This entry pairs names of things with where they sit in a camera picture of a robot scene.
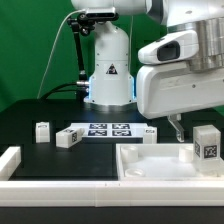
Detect white U-shaped obstacle fence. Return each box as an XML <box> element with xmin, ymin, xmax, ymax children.
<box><xmin>0</xmin><ymin>146</ymin><xmax>224</xmax><ymax>207</ymax></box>

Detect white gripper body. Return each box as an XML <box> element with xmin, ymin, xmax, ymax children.
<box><xmin>136</xmin><ymin>62</ymin><xmax>224</xmax><ymax>119</ymax></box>

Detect white square tabletop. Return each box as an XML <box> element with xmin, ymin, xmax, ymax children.
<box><xmin>116</xmin><ymin>144</ymin><xmax>224</xmax><ymax>181</ymax></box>

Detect grey external camera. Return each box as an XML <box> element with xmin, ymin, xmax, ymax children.
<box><xmin>85</xmin><ymin>7</ymin><xmax>118</xmax><ymax>21</ymax></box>

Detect black cable bundle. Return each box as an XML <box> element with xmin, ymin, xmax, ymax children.
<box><xmin>41</xmin><ymin>81</ymin><xmax>90</xmax><ymax>100</ymax></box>

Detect white base tag plate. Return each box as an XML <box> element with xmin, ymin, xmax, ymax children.
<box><xmin>71</xmin><ymin>123</ymin><xmax>147</xmax><ymax>138</ymax></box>

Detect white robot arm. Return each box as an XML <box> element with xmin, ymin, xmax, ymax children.
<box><xmin>71</xmin><ymin>0</ymin><xmax>224</xmax><ymax>141</ymax></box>

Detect white cable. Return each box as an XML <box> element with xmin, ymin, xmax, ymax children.
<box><xmin>36</xmin><ymin>9</ymin><xmax>87</xmax><ymax>100</ymax></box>

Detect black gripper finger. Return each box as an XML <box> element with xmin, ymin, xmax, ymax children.
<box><xmin>168</xmin><ymin>114</ymin><xmax>184</xmax><ymax>143</ymax></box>

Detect black camera stand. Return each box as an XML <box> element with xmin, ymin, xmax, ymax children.
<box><xmin>67</xmin><ymin>14</ymin><xmax>95</xmax><ymax>101</ymax></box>

